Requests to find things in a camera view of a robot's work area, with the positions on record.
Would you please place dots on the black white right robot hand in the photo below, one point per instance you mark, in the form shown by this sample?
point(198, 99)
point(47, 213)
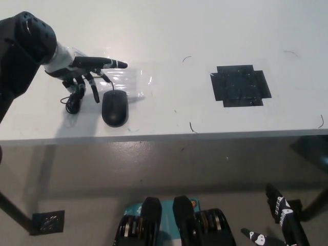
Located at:
point(284, 212)

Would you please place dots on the black table foot bar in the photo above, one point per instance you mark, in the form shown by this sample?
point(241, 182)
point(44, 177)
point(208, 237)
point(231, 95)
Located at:
point(317, 205)
point(15, 212)

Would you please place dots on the black computer mouse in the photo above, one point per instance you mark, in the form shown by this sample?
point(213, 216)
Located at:
point(114, 109)

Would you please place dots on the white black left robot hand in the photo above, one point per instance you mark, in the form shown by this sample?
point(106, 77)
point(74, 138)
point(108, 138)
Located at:
point(61, 60)

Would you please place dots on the grey metal table leg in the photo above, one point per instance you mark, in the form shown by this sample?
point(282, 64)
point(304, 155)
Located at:
point(47, 169)

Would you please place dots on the clear plastic tape sheet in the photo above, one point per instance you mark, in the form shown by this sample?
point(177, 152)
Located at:
point(128, 80)

